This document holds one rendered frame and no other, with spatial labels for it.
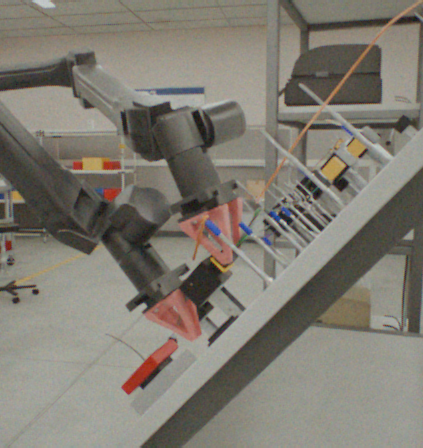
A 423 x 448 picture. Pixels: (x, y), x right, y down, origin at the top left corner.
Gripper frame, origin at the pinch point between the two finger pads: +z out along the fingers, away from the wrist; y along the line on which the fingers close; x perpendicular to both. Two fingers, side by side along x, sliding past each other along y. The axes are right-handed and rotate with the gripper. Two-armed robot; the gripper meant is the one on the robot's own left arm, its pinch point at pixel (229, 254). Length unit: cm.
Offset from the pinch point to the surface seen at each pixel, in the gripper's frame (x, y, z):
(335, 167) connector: -8, 50, -4
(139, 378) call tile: 2.2, -25.0, 5.3
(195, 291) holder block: 6.1, -1.9, 2.9
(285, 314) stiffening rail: -9.4, -13.7, 6.5
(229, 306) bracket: 2.8, -0.9, 6.6
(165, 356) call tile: -0.1, -23.0, 4.5
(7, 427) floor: 195, 104, 51
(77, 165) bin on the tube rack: 436, 574, -145
